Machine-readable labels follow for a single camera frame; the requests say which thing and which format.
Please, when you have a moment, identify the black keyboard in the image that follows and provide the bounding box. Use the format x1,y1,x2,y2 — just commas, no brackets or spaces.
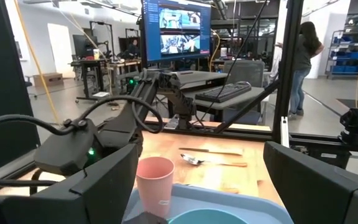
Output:
194,81,253,104

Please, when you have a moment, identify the blue plastic tray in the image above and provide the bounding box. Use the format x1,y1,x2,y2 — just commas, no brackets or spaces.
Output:
121,183,295,224

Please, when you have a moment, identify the cardboard box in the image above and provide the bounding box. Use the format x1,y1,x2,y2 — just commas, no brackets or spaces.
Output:
32,72,64,88

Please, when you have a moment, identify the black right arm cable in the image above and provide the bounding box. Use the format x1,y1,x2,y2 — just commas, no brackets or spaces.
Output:
0,95,164,135

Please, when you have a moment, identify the blue bowl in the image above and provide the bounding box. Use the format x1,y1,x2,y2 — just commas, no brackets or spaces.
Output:
167,207,250,224

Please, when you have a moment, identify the gray mesh office chair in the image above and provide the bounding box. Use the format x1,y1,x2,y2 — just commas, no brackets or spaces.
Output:
221,58,266,126

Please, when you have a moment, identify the fork with orange handle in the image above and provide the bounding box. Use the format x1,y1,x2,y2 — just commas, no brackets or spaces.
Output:
219,184,241,194

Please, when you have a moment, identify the shelf rack with blue bins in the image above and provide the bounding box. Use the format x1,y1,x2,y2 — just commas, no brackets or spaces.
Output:
324,12,358,80

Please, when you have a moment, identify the black floor mat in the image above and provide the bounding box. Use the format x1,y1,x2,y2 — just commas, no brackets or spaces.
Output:
336,98,358,110

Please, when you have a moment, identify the person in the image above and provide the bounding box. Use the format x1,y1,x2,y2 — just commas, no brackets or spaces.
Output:
274,21,325,121
126,39,141,60

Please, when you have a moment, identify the knife with cream handle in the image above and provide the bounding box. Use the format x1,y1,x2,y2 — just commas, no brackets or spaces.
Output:
178,147,244,156

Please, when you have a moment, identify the black partition screen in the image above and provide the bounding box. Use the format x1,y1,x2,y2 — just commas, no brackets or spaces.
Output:
0,0,42,175

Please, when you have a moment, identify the spoon with orange handle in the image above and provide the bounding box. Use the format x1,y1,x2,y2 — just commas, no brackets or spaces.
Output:
180,153,249,168

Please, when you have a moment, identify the pink cup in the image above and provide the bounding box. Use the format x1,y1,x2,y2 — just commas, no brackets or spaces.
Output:
135,156,176,219

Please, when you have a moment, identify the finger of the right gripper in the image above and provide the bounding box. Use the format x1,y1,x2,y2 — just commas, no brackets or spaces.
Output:
121,212,169,224

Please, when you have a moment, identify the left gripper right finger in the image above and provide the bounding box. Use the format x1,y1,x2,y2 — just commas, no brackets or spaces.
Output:
262,141,358,224

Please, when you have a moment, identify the black aluminium frame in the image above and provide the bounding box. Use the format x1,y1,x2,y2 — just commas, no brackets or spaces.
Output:
144,0,358,170

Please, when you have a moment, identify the black table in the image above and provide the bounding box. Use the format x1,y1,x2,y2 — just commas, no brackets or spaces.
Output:
69,58,111,104

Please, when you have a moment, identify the computer monitor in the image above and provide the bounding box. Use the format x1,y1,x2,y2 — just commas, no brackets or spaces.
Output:
140,0,213,65

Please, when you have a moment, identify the gray desk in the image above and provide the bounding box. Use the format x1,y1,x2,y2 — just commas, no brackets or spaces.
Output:
171,70,281,124

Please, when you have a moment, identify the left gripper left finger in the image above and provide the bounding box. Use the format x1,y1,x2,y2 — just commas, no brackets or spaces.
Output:
0,142,140,224

